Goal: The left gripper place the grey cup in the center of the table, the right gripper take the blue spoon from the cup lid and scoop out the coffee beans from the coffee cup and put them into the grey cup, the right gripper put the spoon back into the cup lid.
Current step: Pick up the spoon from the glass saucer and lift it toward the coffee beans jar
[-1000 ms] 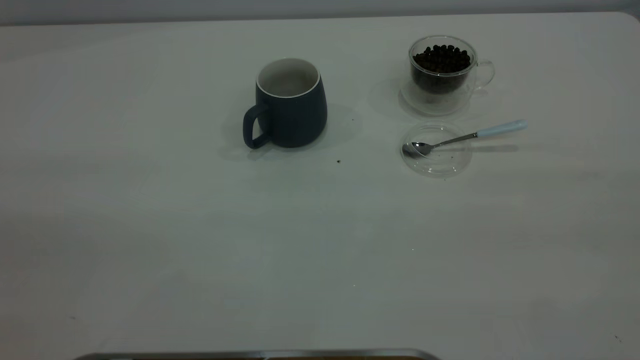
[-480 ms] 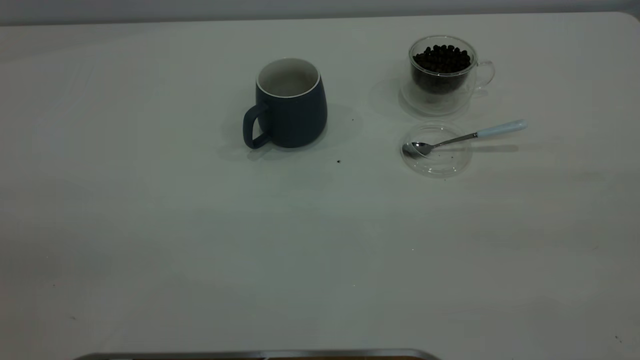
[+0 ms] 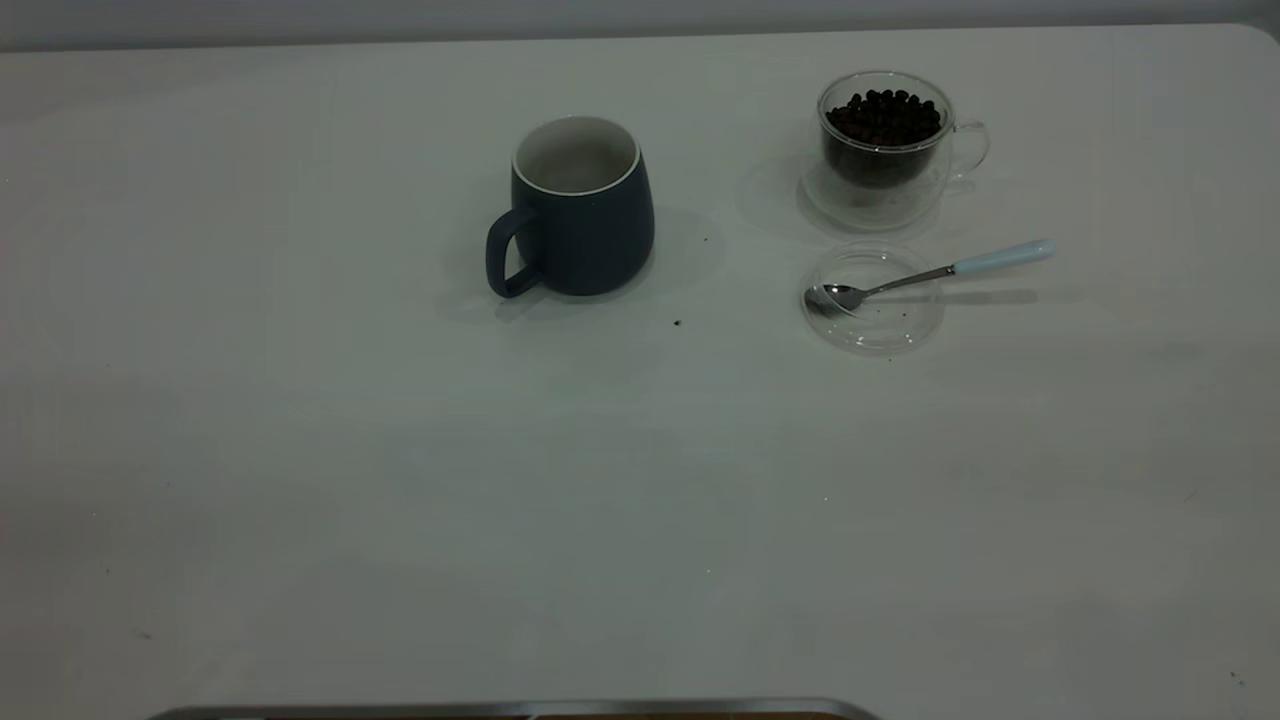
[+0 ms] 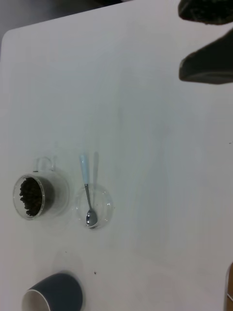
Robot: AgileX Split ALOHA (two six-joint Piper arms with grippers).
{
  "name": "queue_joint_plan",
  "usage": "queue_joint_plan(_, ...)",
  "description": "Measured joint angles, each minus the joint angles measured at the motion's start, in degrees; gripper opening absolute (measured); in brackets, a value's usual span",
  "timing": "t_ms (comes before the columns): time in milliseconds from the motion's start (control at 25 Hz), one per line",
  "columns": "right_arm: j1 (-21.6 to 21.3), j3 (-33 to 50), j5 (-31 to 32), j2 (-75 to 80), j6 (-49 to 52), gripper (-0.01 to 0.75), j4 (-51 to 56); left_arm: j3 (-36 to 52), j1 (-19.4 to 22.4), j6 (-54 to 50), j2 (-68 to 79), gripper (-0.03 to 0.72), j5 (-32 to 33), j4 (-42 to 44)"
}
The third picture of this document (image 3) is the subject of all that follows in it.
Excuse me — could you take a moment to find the clear double-wall glass cup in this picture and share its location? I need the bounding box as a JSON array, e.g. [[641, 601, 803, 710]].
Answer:
[[797, 70, 991, 236]]

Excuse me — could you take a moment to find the coffee beans pile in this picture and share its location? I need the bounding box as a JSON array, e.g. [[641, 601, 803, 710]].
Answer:
[[825, 88, 944, 189]]

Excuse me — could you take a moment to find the silver metal edge strip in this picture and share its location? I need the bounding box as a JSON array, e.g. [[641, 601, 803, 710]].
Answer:
[[148, 698, 883, 720]]

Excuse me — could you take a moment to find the clear glass saucer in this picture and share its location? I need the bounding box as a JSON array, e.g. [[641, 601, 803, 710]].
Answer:
[[800, 243, 946, 356]]

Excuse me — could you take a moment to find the metal spoon light blue handle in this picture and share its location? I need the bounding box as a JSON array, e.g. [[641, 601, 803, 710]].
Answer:
[[822, 238, 1057, 313]]

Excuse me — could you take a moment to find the dark blue-grey ceramic mug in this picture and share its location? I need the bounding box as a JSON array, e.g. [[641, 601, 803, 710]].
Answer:
[[485, 115, 656, 299]]

